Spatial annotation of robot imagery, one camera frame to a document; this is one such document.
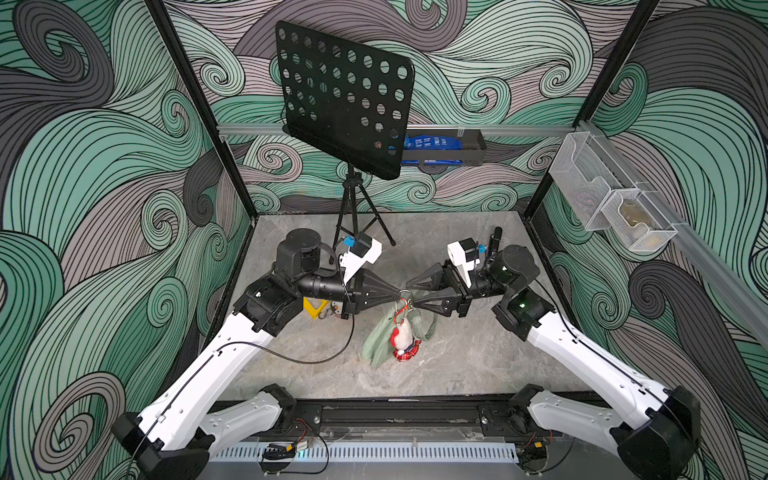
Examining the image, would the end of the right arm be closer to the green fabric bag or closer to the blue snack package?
the green fabric bag

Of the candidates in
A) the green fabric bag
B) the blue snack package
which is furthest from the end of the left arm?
the blue snack package


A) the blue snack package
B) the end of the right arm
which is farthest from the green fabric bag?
the blue snack package

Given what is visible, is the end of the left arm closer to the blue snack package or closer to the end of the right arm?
the end of the right arm

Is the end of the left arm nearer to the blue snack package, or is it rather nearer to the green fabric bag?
the green fabric bag
